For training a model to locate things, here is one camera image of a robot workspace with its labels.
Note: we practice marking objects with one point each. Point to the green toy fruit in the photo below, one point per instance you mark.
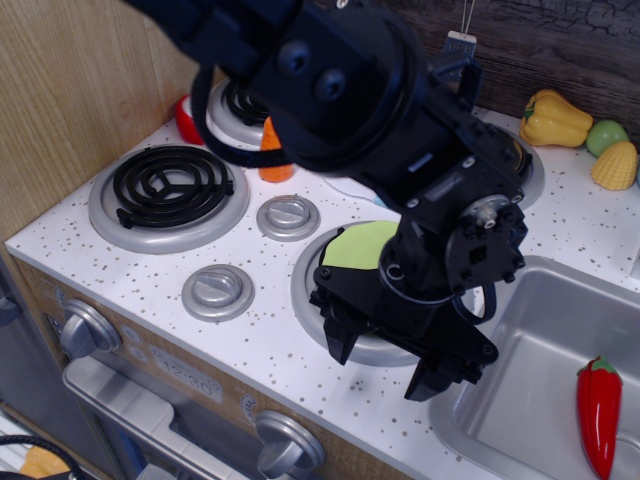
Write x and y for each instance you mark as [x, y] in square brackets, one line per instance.
[604, 134]

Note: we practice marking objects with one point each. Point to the black burner coil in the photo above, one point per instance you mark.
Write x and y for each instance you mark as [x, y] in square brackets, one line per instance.
[170, 186]
[243, 106]

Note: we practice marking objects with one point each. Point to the red toy chili pepper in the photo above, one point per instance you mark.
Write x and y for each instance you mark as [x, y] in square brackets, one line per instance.
[598, 402]

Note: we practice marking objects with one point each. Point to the rear left black burner coil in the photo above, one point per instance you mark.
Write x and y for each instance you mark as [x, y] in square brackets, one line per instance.
[243, 106]

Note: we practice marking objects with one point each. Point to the silver toy sink basin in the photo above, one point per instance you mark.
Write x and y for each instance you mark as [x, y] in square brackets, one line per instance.
[520, 420]

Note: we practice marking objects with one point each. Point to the red toy apple slice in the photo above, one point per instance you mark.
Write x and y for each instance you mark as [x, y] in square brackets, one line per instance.
[185, 122]

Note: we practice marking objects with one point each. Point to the silver oven dial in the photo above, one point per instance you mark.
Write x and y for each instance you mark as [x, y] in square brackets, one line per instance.
[289, 450]
[86, 331]

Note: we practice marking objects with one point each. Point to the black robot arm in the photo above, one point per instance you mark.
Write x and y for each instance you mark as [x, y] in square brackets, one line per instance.
[352, 94]

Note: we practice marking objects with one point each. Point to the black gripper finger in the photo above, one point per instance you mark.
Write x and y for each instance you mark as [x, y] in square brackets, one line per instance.
[341, 335]
[432, 376]

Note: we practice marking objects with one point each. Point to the front left black burner coil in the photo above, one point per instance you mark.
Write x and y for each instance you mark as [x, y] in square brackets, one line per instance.
[170, 186]

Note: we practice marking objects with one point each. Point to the silver stove knob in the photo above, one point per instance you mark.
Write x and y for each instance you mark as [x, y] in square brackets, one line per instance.
[288, 218]
[217, 293]

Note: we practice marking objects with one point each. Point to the right silver oven dial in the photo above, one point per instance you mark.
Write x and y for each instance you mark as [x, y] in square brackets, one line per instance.
[289, 450]

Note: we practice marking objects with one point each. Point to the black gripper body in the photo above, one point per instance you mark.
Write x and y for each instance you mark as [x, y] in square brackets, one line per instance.
[414, 299]

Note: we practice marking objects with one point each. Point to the light green plate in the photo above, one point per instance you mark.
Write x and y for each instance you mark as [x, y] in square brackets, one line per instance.
[359, 246]

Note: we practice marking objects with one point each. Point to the silver oven door handle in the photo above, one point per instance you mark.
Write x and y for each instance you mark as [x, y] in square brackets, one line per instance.
[130, 406]

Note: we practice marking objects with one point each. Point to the lower silver stove knob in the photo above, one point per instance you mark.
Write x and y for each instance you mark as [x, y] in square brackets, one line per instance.
[217, 293]

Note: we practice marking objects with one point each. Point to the yellow toy corn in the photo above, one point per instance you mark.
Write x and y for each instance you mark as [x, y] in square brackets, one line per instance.
[617, 167]

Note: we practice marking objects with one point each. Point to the left silver oven dial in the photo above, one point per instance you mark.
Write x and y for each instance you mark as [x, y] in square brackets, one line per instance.
[86, 331]

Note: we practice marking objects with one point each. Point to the yellow object on floor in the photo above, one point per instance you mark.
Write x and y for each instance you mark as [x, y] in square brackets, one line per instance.
[40, 463]

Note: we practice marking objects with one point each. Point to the upper silver stove knob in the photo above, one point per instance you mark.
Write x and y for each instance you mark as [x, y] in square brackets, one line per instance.
[288, 218]

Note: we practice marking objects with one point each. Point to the yellow toy bell pepper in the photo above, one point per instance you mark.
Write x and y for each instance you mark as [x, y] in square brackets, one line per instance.
[549, 119]

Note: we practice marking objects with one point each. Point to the metal wall hook bracket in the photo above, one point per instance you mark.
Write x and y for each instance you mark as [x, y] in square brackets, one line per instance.
[458, 50]

